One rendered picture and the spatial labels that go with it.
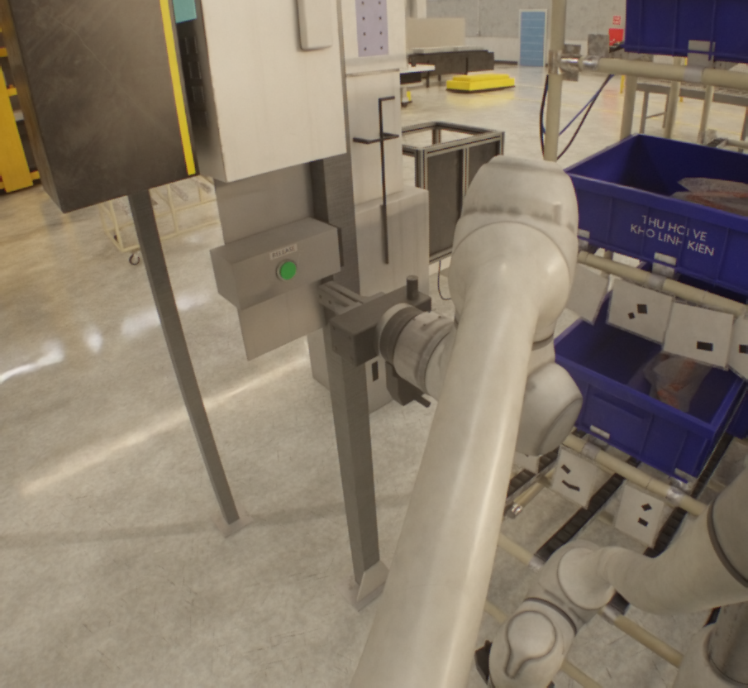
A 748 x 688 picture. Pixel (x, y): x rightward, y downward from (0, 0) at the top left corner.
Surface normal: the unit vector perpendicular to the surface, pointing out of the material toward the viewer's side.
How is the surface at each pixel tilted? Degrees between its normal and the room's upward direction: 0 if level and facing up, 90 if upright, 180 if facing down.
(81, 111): 90
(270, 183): 90
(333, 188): 90
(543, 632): 8
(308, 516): 0
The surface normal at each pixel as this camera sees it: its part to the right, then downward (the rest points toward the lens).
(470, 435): -0.20, -0.49
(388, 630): -0.64, -0.61
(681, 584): -0.92, 0.22
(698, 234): -0.73, 0.44
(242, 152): 0.65, 0.36
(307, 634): -0.05, -0.87
